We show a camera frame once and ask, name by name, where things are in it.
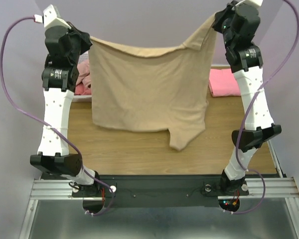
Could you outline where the folded bright pink t shirt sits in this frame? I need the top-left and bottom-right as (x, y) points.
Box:
(209, 69), (241, 97)

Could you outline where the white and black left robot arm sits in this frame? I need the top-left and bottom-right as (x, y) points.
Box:
(30, 26), (101, 197)

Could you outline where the beige t shirt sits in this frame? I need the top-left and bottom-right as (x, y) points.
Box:
(89, 16), (217, 151)

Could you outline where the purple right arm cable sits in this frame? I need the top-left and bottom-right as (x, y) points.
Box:
(223, 0), (299, 215)

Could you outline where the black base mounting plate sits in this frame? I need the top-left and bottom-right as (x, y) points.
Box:
(69, 175), (249, 211)

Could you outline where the white perforated plastic basket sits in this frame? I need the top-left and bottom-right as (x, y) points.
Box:
(73, 52), (92, 102)

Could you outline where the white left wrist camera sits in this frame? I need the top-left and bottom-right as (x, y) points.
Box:
(34, 4), (71, 30)

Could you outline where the aluminium frame rail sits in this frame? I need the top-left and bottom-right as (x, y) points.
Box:
(30, 180), (72, 200)

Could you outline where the dusty pink t shirt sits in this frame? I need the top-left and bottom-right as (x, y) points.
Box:
(76, 60), (91, 88)

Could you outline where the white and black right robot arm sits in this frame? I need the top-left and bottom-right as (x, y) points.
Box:
(212, 0), (282, 194)

